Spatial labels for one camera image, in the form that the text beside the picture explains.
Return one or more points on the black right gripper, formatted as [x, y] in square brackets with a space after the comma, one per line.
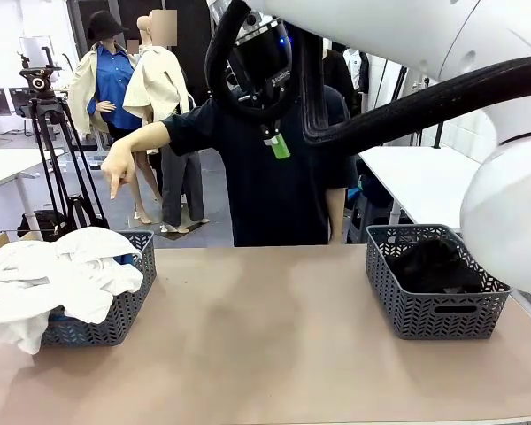
[270, 66]

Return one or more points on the dark blue garment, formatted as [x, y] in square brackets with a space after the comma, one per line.
[124, 260]

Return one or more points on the black garment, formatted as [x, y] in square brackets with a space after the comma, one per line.
[429, 270]

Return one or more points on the white garment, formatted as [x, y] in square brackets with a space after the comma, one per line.
[35, 283]

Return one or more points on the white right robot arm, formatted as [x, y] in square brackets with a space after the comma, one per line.
[504, 221]

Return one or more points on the person's left forearm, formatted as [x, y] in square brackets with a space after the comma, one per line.
[335, 212]

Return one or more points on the person's right hand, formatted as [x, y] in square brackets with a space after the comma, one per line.
[119, 164]

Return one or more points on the person in black t-shirt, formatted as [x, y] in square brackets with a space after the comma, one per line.
[265, 199]

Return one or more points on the dark clothes pile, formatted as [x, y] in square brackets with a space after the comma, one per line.
[374, 190]

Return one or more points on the mannequin in white shirt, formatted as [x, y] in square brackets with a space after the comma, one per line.
[354, 66]

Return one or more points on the dark grey step stool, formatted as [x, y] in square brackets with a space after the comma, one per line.
[367, 217]

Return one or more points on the mannequin in cream jacket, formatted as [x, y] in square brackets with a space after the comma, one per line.
[157, 84]

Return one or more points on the white table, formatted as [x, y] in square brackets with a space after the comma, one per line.
[4, 166]
[416, 177]

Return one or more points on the black upright light stand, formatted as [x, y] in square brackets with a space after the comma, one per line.
[437, 137]

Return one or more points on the mannequin in blue shirt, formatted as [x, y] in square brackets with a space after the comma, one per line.
[113, 88]

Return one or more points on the black brimmed hat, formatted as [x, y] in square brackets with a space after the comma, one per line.
[104, 26]

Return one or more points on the dark grey woven-pattern basket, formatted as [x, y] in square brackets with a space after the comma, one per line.
[425, 325]
[128, 319]

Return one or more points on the black bag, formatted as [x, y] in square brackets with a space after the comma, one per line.
[44, 223]

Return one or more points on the black monitor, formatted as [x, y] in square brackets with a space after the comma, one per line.
[17, 98]

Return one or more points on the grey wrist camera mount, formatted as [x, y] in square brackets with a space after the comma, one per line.
[252, 24]

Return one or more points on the black camera tripod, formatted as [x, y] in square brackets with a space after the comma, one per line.
[48, 133]

